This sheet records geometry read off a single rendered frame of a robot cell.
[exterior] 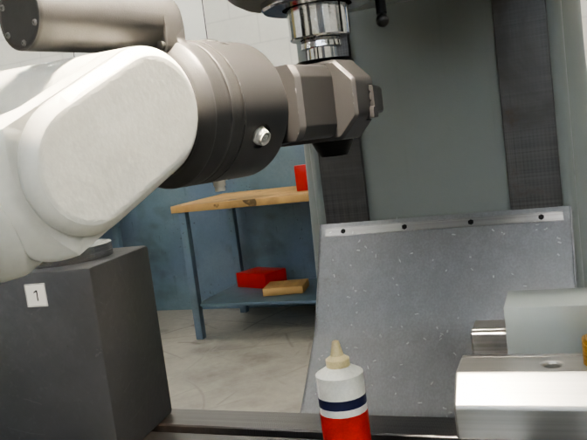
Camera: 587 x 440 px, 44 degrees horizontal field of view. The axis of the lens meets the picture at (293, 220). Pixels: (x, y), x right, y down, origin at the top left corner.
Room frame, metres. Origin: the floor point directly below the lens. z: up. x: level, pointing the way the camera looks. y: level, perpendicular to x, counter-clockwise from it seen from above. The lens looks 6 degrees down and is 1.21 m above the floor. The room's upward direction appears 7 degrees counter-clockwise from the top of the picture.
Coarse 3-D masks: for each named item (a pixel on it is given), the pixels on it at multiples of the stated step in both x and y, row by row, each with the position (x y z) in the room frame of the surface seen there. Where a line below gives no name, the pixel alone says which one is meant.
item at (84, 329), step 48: (96, 240) 0.75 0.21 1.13; (0, 288) 0.68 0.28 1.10; (48, 288) 0.66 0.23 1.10; (96, 288) 0.66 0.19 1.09; (144, 288) 0.74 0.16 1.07; (0, 336) 0.68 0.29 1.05; (48, 336) 0.67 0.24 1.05; (96, 336) 0.65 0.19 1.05; (144, 336) 0.73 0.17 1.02; (0, 384) 0.68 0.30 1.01; (48, 384) 0.67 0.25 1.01; (96, 384) 0.65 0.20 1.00; (144, 384) 0.71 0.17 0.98; (0, 432) 0.68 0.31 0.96; (48, 432) 0.67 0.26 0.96; (96, 432) 0.66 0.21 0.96; (144, 432) 0.70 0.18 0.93
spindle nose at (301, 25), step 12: (324, 0) 0.55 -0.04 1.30; (336, 0) 0.55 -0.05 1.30; (288, 12) 0.56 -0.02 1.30; (300, 12) 0.55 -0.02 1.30; (312, 12) 0.55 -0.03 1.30; (324, 12) 0.55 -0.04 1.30; (336, 12) 0.55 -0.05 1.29; (348, 12) 0.56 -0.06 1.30; (288, 24) 0.57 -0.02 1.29; (300, 24) 0.55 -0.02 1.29; (312, 24) 0.55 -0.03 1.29; (324, 24) 0.55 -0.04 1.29; (336, 24) 0.55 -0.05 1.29; (348, 24) 0.56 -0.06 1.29; (300, 36) 0.55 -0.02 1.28; (312, 36) 0.55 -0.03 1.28; (348, 36) 0.58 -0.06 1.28
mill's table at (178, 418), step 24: (168, 432) 0.71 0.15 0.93; (192, 432) 0.72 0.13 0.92; (216, 432) 0.71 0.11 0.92; (240, 432) 0.70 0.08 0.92; (264, 432) 0.69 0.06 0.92; (288, 432) 0.68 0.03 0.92; (312, 432) 0.67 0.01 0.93; (384, 432) 0.64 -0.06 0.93; (408, 432) 0.64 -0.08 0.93; (432, 432) 0.63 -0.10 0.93; (456, 432) 0.62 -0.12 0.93
